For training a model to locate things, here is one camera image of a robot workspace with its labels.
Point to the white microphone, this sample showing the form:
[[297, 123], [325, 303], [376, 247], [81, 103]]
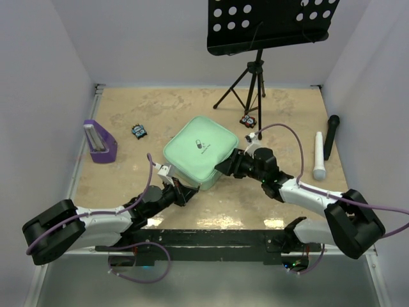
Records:
[[319, 171]]

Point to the red owl toy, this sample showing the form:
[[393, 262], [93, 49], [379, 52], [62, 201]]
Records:
[[248, 121]]

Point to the purple metronome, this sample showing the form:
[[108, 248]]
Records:
[[102, 145]]

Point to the mint green medicine case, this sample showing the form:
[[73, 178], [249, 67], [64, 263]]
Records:
[[195, 151]]

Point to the black microphone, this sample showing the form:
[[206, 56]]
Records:
[[333, 123]]

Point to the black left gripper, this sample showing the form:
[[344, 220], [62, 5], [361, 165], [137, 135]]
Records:
[[183, 193]]

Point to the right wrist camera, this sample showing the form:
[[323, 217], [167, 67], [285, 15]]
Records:
[[253, 143]]

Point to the blue owl toy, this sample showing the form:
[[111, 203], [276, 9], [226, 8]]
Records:
[[139, 131]]

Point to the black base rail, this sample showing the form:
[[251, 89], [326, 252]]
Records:
[[264, 246]]

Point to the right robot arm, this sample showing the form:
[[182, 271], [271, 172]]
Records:
[[348, 222]]

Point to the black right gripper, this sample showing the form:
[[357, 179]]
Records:
[[232, 164]]

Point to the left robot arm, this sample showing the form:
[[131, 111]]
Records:
[[65, 227]]

